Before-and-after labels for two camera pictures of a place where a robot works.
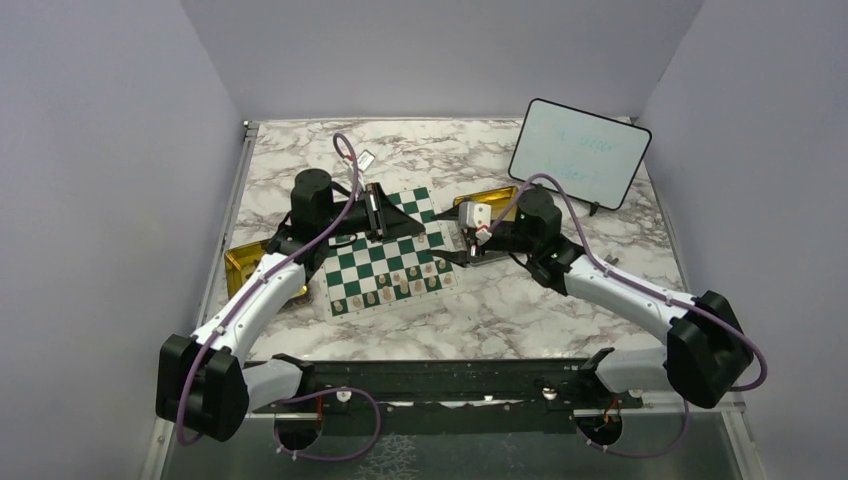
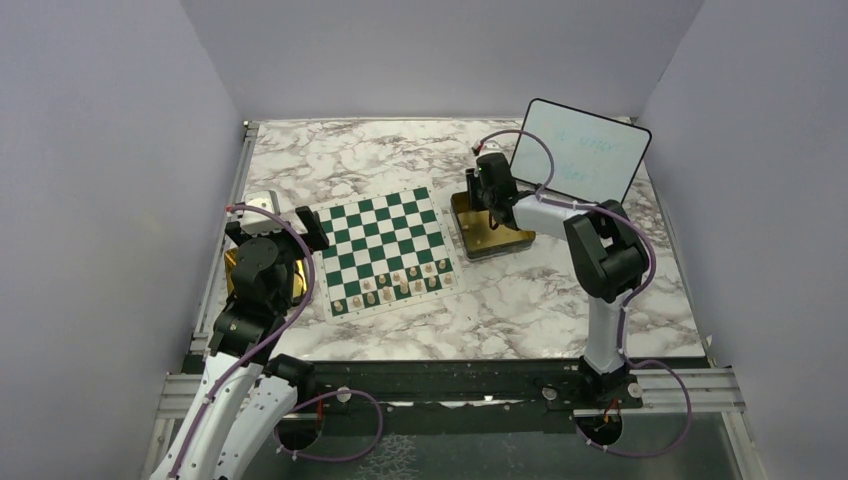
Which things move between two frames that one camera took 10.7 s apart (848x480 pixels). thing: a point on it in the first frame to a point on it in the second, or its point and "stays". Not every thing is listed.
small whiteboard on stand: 596,158 stays
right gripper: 457,257 to 472,181
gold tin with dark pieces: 240,261 stays
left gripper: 384,218 to 311,220
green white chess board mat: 367,275 stays
